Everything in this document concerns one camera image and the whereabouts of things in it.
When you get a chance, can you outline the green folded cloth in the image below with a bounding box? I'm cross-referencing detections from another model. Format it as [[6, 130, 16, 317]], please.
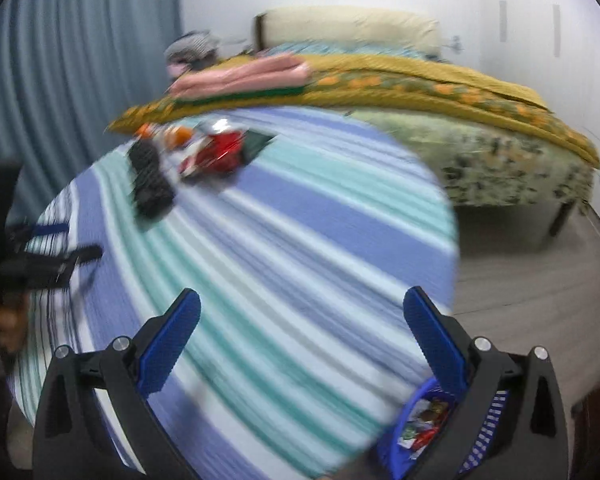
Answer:
[[175, 85, 307, 106]]

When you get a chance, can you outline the cream padded headboard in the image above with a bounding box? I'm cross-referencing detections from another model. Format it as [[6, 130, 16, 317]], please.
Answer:
[[254, 5, 441, 57]]

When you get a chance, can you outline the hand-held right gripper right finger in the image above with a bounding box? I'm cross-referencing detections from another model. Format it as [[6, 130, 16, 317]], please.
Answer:
[[402, 285, 572, 480]]

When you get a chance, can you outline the teal floral pillow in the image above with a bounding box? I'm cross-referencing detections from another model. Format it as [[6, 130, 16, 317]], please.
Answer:
[[350, 44, 432, 59], [267, 42, 351, 57]]

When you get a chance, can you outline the round table, striped cloth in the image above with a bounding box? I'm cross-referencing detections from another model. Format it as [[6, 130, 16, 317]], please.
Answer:
[[7, 104, 462, 480]]

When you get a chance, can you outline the black mesh net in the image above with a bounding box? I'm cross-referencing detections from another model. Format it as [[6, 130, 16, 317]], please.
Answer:
[[128, 138, 175, 219]]

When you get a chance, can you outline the red and white packet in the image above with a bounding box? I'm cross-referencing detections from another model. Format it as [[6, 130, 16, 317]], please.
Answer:
[[178, 130, 246, 179]]

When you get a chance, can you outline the plastic bottle with orange cap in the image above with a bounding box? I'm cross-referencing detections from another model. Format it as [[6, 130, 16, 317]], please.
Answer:
[[134, 122, 192, 149]]

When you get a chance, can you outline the pink striped folded cloth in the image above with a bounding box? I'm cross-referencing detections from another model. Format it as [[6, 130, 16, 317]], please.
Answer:
[[168, 54, 311, 101]]

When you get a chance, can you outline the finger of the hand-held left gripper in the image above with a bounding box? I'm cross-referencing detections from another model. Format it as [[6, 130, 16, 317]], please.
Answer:
[[10, 224, 70, 252], [27, 244, 104, 292]]

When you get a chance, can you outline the dark green packet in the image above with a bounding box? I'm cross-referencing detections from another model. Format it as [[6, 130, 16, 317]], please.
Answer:
[[242, 129, 279, 166]]

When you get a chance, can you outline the blue plastic basket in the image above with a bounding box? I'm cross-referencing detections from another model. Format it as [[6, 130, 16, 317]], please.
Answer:
[[377, 377, 512, 480]]

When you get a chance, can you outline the pile of patterned clothes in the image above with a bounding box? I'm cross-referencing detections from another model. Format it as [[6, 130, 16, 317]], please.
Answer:
[[163, 30, 221, 69]]

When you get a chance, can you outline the white wardrobe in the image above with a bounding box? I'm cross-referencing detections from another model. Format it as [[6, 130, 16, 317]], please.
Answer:
[[480, 0, 600, 202]]

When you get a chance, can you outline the yellow snack packet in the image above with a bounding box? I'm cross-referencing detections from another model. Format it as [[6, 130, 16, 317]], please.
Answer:
[[416, 398, 452, 423]]

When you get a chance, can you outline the grey-blue curtain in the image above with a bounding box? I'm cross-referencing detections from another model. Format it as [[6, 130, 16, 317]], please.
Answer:
[[0, 0, 184, 242]]

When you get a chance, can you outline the person's left hand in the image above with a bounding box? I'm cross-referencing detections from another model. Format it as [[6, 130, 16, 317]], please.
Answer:
[[0, 292, 32, 354]]

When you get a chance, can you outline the mustard and floral quilt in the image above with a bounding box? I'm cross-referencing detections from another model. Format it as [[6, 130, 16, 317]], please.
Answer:
[[105, 52, 600, 169]]

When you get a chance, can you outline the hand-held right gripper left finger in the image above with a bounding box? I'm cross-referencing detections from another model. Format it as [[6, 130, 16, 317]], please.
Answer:
[[31, 288, 203, 480]]

